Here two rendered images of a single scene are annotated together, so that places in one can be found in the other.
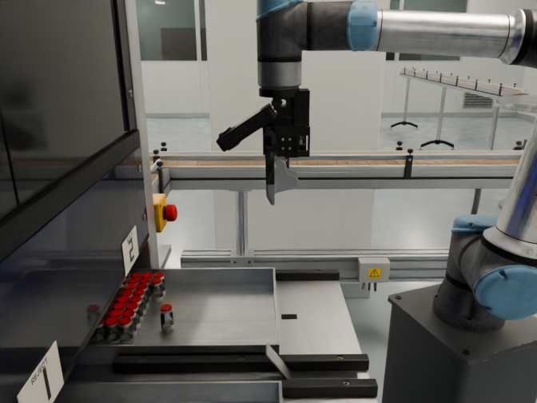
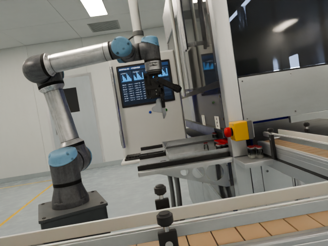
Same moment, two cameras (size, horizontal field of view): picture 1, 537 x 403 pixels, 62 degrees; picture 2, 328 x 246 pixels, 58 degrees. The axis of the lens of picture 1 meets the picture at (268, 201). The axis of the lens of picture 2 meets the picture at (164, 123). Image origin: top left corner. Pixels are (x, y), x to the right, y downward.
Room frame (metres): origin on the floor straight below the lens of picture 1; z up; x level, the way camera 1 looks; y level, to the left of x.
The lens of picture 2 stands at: (2.11, -0.06, 1.13)
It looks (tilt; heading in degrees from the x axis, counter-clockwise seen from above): 3 degrees down; 178
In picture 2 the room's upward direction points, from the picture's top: 9 degrees counter-clockwise
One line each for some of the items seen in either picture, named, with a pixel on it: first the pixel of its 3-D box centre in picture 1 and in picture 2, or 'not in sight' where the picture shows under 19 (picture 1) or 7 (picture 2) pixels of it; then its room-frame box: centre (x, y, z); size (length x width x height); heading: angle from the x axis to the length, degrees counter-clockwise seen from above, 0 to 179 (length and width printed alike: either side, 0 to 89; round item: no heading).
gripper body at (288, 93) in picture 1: (284, 122); (154, 85); (0.79, -0.03, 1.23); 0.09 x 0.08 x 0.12; 91
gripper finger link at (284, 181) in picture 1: (282, 183); not in sight; (0.78, -0.02, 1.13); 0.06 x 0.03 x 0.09; 91
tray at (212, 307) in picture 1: (185, 309); (202, 150); (0.72, 0.15, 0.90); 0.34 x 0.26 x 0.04; 91
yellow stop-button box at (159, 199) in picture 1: (149, 213); (240, 130); (0.97, 0.28, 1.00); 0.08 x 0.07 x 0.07; 91
